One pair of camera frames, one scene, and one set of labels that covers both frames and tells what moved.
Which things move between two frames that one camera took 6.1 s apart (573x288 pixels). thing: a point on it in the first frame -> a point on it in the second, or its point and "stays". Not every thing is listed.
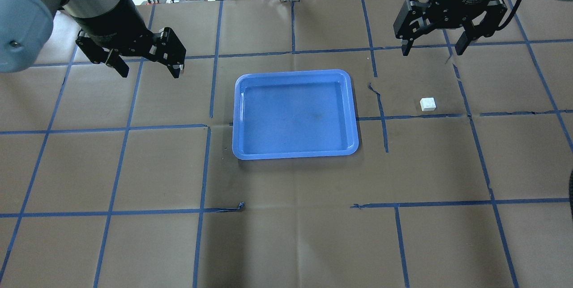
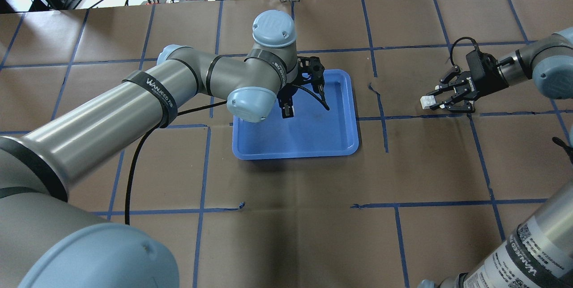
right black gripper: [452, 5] -> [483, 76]
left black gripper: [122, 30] -> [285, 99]
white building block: [428, 104] stays
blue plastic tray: [293, 114] stays
